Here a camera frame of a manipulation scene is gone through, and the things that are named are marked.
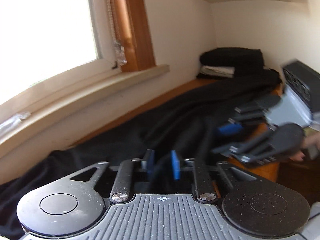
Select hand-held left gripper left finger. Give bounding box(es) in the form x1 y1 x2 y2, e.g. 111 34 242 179
70 149 155 203

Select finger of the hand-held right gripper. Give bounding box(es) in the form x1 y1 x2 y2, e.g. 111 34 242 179
212 127 278 168
217 94 282 135

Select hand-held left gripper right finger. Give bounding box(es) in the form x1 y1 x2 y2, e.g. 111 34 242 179
170 150 258 203

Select black fleece sweatshirt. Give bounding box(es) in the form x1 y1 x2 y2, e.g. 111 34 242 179
0 68 284 240

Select person's right hand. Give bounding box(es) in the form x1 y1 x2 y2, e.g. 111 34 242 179
291 131 320 162

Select grey white garment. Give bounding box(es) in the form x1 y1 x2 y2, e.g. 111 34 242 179
201 65 235 77

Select window sill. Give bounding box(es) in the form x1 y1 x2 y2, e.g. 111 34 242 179
0 64 170 159

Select wooden window trim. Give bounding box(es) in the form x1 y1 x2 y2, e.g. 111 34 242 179
110 0 157 73

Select clear plastic bag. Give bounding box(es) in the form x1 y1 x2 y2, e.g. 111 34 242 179
0 111 32 138

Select window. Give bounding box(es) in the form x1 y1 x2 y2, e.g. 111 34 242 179
0 0 118 105

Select window blind bead chain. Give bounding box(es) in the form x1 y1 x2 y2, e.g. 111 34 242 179
104 0 127 67

